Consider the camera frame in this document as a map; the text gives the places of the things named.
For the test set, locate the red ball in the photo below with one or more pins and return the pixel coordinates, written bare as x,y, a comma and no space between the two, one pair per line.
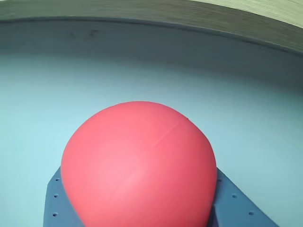
139,165

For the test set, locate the blue-grey gripper finger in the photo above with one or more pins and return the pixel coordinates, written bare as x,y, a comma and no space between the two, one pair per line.
236,208
55,205

